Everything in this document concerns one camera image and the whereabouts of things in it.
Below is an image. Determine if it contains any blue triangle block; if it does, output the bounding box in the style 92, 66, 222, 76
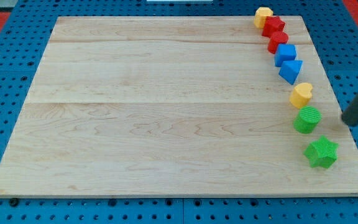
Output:
278, 60, 303, 85

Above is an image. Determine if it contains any red cylinder block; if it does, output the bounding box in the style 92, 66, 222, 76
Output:
267, 31, 289, 54

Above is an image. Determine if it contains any green star block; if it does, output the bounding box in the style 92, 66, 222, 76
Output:
303, 135, 339, 169

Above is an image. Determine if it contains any blue cube block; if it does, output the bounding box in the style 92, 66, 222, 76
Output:
274, 44, 297, 67

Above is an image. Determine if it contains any light wooden board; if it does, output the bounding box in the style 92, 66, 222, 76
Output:
0, 16, 358, 198

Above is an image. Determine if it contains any green cylinder block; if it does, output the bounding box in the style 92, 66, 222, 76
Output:
293, 106, 321, 134

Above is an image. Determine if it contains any yellow hexagon block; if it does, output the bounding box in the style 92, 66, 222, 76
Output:
254, 7, 273, 29

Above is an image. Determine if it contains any yellow heart block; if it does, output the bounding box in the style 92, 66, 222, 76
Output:
289, 83, 313, 109

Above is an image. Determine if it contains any red star block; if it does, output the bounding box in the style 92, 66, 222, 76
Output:
262, 16, 286, 37

